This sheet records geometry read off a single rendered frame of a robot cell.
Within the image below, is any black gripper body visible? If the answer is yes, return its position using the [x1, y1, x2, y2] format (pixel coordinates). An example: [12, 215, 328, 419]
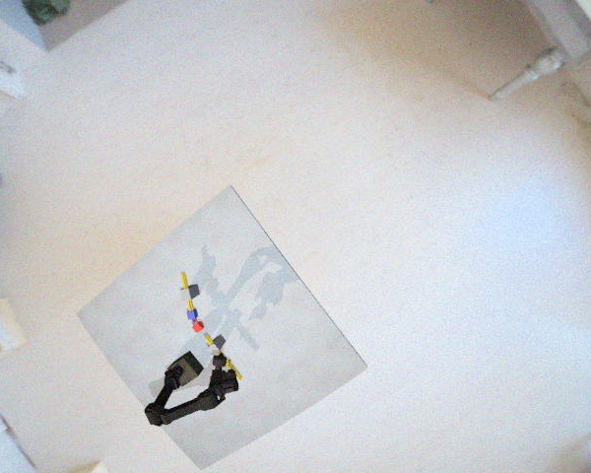
[210, 355, 227, 381]

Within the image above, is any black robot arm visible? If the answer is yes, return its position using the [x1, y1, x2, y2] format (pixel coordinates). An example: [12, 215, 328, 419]
[144, 364, 238, 427]

